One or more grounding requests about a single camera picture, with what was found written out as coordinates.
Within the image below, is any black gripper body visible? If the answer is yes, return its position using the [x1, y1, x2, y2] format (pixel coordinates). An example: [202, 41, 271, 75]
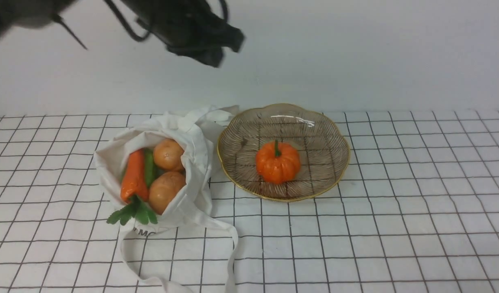
[121, 0, 245, 68]

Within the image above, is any white grid tablecloth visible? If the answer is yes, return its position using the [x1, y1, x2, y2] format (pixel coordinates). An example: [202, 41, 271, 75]
[0, 111, 499, 293]

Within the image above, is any orange toy carrot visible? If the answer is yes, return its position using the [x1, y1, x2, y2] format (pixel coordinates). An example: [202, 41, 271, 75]
[106, 149, 158, 226]

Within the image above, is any black cable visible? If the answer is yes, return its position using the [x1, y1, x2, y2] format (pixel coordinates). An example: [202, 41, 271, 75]
[103, 0, 152, 42]

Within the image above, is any white canvas tote bag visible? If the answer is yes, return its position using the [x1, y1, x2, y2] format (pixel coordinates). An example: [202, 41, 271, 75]
[94, 105, 239, 293]

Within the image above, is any orange toy pumpkin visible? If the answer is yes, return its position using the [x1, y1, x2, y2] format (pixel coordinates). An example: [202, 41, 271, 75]
[255, 140, 302, 185]

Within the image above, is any gold-rimmed glass plate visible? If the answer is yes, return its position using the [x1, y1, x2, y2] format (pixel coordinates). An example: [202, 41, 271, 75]
[217, 103, 351, 202]

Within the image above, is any green toy vegetable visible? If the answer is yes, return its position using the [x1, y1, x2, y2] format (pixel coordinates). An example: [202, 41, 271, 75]
[144, 148, 165, 189]

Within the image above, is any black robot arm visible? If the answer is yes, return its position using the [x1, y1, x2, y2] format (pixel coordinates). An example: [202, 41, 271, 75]
[0, 0, 245, 68]

